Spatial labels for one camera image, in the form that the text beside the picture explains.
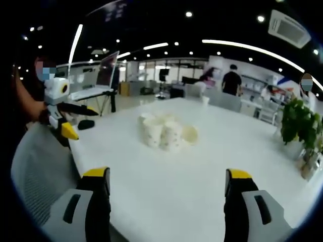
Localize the black tripod laptop stand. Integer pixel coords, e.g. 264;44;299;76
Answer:
97;90;118;117

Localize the grey office chair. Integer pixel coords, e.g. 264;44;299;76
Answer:
185;83;203;99
208;91;242;113

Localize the white slatted chair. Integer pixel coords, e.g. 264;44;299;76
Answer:
258;100;280;125

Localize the ceiling air conditioner unit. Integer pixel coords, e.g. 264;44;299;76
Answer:
267;9;312;49

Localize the white table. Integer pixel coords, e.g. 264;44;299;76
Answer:
67;96;315;242

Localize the white plant pot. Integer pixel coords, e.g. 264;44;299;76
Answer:
282;140;307;161

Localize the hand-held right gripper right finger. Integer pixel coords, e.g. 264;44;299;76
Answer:
224;168;295;242

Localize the open laptop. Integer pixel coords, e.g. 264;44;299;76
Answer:
68;50;120;101

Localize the glass vase with plant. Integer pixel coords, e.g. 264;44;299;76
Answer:
299;147;322;180

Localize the cluster of printed paper cups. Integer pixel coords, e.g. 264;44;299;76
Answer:
137;112;199;153

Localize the green potted plant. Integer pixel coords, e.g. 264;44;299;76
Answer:
279;97;323;153

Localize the white mesh office chair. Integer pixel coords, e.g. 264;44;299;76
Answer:
10;122;82;229

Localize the yellow cardboard box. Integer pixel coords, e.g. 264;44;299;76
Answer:
118;81;131;97

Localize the black computer mouse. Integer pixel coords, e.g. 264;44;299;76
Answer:
77;119;96;131

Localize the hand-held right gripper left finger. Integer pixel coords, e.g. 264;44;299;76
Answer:
41;166;112;242

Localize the black monitor on stand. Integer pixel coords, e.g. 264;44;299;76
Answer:
158;69;171;82

